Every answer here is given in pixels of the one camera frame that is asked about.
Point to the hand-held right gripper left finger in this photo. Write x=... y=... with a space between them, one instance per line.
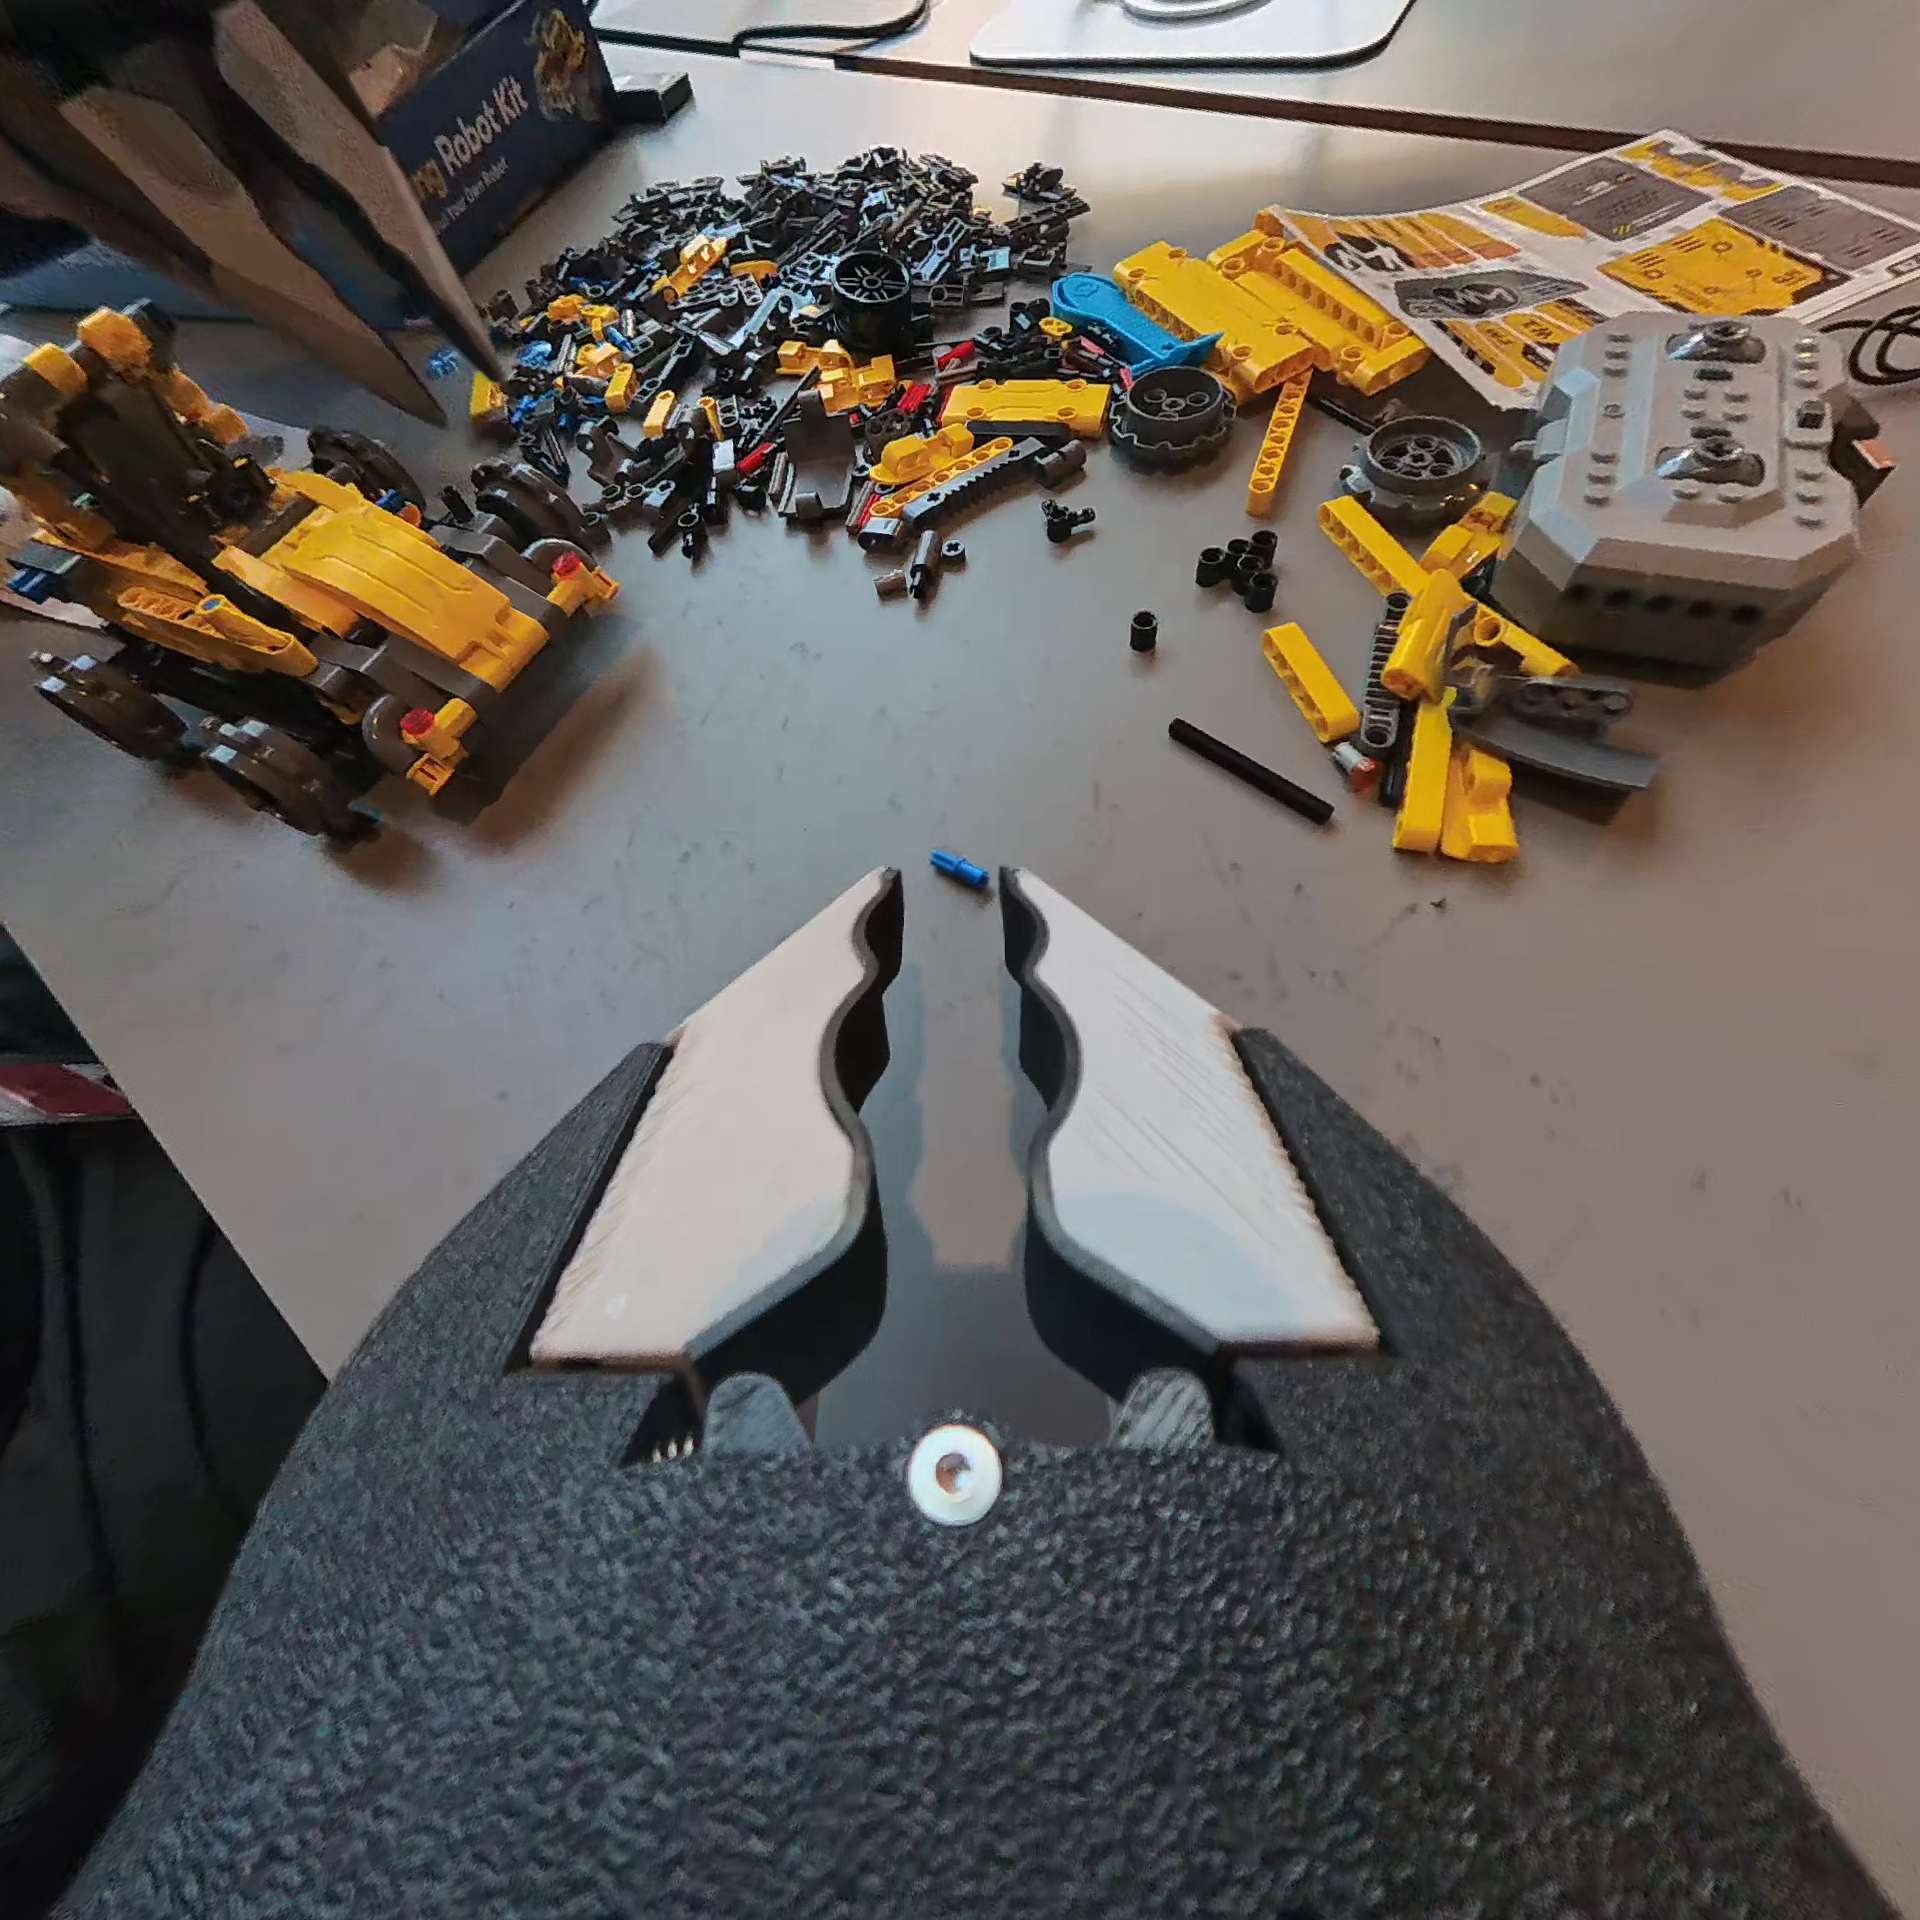
x=705 y=1186

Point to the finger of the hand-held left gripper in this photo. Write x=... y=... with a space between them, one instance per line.
x=322 y=135
x=195 y=196

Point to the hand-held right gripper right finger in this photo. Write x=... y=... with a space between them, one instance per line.
x=1201 y=1186

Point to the blue pin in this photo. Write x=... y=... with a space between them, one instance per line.
x=960 y=870

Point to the yellow toy vehicle model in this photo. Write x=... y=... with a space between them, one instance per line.
x=374 y=571

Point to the blue kit box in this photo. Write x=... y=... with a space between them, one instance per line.
x=493 y=149

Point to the black axle rod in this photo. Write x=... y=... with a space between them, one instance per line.
x=1250 y=774

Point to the pile of small building parts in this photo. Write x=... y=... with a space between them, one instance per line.
x=721 y=301

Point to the silver orange connector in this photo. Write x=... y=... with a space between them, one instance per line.
x=1357 y=764

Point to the heap of yellow grey beams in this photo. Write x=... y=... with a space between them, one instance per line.
x=1448 y=810

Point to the short yellow beam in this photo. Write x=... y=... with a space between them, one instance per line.
x=1310 y=680

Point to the black spoked wheel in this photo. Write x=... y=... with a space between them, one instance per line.
x=873 y=285

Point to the cluster of black bushes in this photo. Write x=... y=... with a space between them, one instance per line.
x=1236 y=568

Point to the dark grey pin connectors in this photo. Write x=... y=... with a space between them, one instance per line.
x=921 y=568

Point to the black angled connector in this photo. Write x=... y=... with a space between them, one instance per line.
x=1068 y=523

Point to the white stand base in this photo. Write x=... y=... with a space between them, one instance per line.
x=1049 y=38

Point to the black gear rack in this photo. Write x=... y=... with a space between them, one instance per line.
x=973 y=482

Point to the thin yellow holed beam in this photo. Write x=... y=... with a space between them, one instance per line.
x=1278 y=442

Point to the yellow rectangular panel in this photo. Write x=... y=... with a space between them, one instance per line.
x=1027 y=404

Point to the grey hub toothed wheel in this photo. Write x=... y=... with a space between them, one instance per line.
x=1410 y=458

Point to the dark grey toothed wheel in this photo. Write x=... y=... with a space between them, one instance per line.
x=1171 y=407

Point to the blue separator tool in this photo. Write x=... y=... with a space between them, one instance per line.
x=1108 y=308

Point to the grey battery box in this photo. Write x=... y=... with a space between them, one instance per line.
x=1664 y=495

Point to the stack of yellow wide beams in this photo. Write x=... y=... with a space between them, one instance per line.
x=1243 y=301

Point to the yellow sticker sheet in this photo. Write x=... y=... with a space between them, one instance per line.
x=1723 y=224

